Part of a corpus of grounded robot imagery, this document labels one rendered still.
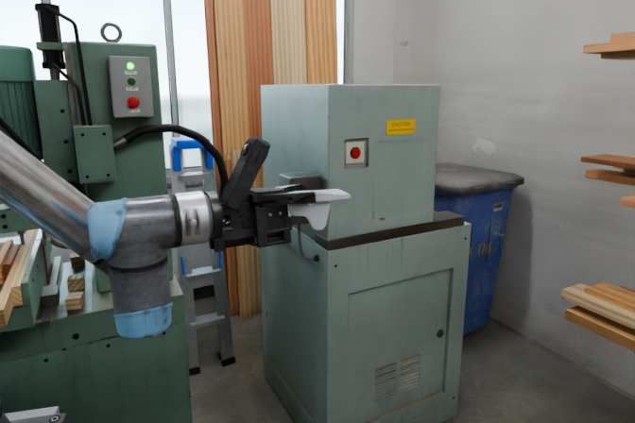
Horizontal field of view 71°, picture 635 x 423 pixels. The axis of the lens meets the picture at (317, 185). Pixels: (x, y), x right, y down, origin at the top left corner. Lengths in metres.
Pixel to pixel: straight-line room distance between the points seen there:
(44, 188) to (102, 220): 0.14
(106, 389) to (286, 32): 2.21
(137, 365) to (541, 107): 2.18
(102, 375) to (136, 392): 0.12
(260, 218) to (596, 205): 2.03
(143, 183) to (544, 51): 2.04
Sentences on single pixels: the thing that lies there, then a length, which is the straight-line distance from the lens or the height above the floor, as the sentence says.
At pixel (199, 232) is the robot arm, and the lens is 0.63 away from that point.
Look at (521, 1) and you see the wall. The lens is 2.77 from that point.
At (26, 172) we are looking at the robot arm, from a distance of 0.73.
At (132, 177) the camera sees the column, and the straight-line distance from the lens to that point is 1.41.
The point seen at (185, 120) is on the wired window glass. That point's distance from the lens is 2.94.
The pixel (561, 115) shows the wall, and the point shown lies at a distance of 2.56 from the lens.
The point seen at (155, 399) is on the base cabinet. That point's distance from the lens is 1.57.
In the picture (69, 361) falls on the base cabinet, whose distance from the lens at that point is 1.47.
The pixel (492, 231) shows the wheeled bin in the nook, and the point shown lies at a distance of 2.54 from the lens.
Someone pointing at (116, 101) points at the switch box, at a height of 1.36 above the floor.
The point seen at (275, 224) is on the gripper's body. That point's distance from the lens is 0.67.
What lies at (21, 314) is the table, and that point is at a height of 0.88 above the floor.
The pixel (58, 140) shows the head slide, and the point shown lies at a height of 1.26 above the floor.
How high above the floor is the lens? 1.40
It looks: 12 degrees down
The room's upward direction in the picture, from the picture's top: straight up
